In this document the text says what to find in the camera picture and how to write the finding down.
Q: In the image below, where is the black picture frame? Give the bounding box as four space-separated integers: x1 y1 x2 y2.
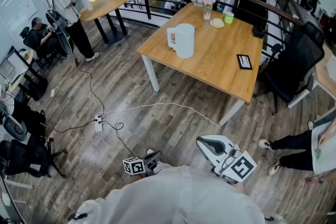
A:
236 54 253 71

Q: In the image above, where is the black floor cable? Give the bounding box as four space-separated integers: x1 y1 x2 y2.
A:
101 120 139 158
52 119 97 133
76 62 106 116

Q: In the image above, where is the glass vase with pink flowers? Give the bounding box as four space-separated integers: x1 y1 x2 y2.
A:
197 0 216 21

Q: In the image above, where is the large black display panel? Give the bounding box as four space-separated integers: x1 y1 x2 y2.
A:
234 0 270 31

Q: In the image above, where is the white floor cable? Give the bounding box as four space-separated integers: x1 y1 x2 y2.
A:
101 102 222 127

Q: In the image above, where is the white box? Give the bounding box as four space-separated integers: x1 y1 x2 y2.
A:
325 54 336 82

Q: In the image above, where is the grey office chair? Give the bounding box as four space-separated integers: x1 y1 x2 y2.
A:
0 107 29 143

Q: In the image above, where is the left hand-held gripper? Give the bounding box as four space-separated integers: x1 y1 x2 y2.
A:
122 151 162 179

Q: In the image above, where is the black bag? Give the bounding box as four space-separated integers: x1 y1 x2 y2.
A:
12 99 47 137

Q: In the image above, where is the white electric kettle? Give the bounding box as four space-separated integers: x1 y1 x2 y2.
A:
166 23 197 59

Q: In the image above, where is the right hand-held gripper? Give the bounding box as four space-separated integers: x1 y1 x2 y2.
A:
196 134 257 184

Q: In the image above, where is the black desk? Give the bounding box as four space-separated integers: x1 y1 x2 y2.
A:
0 46 49 102

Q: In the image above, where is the black mesh office chair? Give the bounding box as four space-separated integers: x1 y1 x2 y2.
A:
253 21 326 115

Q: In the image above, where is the person's white shirt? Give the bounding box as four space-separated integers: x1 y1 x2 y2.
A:
67 165 288 224

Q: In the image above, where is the black railing with wooden handrail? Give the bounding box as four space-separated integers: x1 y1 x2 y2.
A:
83 0 336 61

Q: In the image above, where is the black swivel chair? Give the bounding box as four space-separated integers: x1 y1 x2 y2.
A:
0 136 68 179

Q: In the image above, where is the white plate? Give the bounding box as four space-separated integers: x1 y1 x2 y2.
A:
209 18 225 29

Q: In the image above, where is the round wooden table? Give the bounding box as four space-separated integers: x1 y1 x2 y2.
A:
78 0 131 45

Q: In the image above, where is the small black box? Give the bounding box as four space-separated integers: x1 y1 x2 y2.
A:
251 26 265 39

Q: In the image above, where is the white table leg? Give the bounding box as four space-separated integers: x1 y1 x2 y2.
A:
218 99 246 126
141 54 160 92

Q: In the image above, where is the white power strip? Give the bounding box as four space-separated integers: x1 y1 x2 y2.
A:
94 112 104 134

